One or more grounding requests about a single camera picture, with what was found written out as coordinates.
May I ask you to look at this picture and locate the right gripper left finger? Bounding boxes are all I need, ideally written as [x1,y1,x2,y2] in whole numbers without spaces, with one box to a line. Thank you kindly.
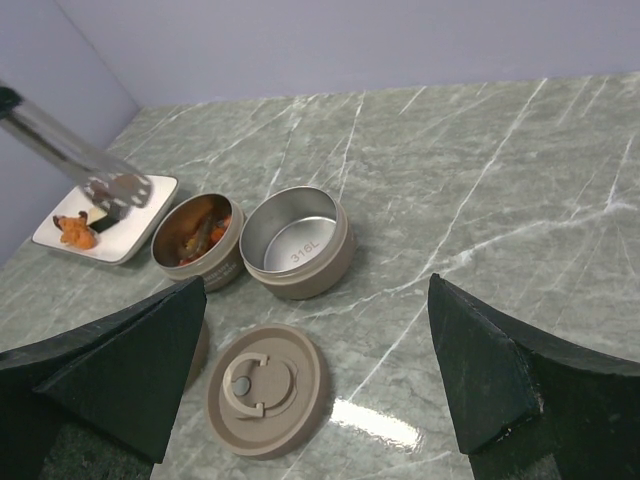
[1,276,207,479]

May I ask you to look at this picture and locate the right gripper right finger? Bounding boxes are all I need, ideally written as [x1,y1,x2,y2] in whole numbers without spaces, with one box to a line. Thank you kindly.
[428,274,639,479]

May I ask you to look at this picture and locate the orange fried nugget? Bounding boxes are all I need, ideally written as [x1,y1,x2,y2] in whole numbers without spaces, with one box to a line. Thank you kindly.
[54,211,97,250]

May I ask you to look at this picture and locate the black white sushi piece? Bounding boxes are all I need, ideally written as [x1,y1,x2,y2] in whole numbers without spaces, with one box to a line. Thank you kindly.
[87,207,126,234]

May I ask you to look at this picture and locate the red shrimp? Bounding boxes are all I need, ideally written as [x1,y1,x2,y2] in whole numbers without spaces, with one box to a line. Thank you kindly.
[178,213,232,266]

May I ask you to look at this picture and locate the metal food tongs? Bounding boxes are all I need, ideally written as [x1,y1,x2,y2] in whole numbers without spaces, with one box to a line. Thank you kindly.
[1,83,153,214]

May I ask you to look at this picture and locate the dark sausage slice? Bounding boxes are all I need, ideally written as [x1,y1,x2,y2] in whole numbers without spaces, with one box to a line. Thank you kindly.
[82,174,146,206]

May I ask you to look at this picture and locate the left brown tin lid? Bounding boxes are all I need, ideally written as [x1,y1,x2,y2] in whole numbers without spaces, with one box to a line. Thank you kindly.
[183,320,210,393]

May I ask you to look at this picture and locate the brown tin lid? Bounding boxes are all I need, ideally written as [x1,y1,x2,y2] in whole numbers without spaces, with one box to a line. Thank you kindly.
[205,324,331,460]
[183,320,210,393]

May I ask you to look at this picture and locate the white square plate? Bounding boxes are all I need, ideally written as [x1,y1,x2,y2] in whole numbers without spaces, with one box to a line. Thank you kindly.
[31,175,179,265]

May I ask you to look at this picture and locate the right brown tin lid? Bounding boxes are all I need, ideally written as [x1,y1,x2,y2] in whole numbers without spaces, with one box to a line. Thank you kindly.
[205,324,331,460]

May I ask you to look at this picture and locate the left round metal tin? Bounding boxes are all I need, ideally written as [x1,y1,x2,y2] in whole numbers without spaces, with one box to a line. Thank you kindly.
[151,193,245,292]

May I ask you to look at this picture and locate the round metal tin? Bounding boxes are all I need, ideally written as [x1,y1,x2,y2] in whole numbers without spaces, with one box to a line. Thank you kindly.
[151,193,245,292]
[239,186,356,300]

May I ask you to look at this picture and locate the right round metal tin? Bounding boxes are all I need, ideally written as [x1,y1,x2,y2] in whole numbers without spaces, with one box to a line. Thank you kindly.
[239,186,356,300]

